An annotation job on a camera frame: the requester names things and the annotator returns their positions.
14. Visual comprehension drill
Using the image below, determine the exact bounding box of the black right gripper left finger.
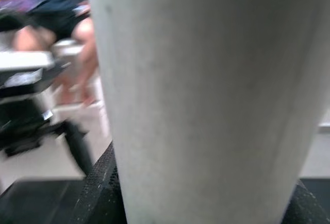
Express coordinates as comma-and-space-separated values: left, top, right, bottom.
69, 141, 127, 224

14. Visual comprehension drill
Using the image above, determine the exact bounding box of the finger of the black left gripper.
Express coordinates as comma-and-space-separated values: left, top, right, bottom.
64, 120, 94, 177

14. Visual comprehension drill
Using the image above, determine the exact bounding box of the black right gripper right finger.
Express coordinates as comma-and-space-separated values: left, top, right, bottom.
282, 179, 330, 224

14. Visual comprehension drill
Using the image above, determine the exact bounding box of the white plastic table leg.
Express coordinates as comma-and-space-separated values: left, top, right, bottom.
86, 0, 330, 224

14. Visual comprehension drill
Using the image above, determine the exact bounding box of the black tablecloth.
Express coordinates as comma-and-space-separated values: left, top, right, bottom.
0, 176, 330, 224

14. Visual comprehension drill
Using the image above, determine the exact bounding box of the seated person in black shorts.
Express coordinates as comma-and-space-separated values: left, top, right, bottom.
0, 0, 101, 108

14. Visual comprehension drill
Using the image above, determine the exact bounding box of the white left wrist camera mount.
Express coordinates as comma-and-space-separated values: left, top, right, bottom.
0, 50, 56, 74

